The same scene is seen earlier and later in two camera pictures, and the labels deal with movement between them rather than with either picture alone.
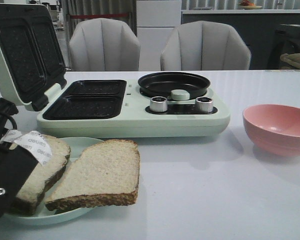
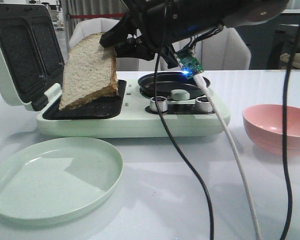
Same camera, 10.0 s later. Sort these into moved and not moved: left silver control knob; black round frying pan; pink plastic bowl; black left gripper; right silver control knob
Moved: black left gripper
Not moved: black round frying pan; pink plastic bowl; left silver control knob; right silver control knob
